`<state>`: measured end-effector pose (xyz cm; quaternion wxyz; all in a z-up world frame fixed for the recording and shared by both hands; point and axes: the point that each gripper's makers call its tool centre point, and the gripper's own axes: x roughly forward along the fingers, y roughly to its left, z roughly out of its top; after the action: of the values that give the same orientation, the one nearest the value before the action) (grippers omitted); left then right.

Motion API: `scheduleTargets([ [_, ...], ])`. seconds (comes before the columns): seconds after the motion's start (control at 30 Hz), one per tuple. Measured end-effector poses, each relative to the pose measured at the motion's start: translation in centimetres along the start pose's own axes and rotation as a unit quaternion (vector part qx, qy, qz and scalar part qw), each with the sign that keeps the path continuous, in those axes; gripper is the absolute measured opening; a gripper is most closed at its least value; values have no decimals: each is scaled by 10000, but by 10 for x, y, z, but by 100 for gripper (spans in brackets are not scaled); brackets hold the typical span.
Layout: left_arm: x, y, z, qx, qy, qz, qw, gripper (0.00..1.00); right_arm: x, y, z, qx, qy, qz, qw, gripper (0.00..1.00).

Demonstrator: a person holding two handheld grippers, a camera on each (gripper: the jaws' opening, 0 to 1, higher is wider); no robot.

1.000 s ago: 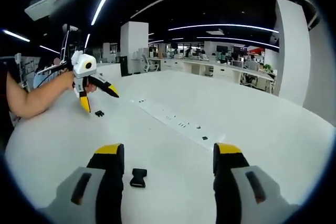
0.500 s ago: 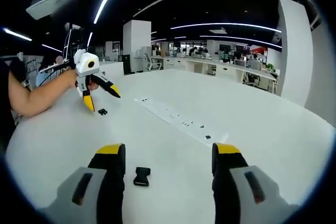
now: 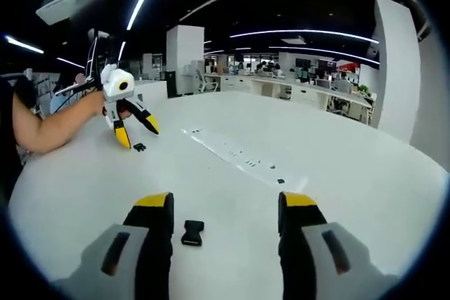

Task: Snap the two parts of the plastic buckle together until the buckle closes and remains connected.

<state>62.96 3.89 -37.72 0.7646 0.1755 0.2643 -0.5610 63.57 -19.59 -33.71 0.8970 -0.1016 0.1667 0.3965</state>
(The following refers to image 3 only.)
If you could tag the black plastic buckle pronged part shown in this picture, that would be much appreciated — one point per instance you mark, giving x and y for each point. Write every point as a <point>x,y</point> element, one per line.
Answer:
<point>139,147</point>

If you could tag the black plastic buckle socket part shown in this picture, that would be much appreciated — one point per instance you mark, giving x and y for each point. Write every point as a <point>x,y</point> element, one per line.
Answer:
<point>192,228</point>

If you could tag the white office chair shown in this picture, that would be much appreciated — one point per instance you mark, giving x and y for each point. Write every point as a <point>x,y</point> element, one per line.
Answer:
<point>205,82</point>

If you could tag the row of white office desks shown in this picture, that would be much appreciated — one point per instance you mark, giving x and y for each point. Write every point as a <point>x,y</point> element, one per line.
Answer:
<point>302,91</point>

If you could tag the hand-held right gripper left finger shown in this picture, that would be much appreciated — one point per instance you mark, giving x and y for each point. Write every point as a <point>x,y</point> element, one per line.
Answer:
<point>102,254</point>

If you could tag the ceiling air conditioner unit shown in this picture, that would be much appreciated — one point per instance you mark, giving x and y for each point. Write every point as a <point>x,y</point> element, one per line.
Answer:
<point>58,5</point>

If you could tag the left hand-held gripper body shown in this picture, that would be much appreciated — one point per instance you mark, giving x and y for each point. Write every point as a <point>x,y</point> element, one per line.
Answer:
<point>114,85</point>

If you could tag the computer monitor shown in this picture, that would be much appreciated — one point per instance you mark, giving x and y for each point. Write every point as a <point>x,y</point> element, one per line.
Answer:
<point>94,50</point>

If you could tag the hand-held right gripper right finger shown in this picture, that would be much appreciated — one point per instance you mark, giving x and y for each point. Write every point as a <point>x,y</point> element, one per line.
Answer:
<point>348,254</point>

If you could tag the clear tape strip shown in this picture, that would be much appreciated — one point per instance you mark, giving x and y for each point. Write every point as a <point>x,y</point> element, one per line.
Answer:
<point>225,150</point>

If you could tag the person's left hand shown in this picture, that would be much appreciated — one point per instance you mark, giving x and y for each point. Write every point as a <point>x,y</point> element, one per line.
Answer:
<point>124,114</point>

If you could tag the small green desk plant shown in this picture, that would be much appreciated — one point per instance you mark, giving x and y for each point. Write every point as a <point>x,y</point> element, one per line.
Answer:
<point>364,89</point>

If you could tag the black computer tower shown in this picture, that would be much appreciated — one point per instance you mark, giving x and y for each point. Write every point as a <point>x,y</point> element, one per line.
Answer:
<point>171,84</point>

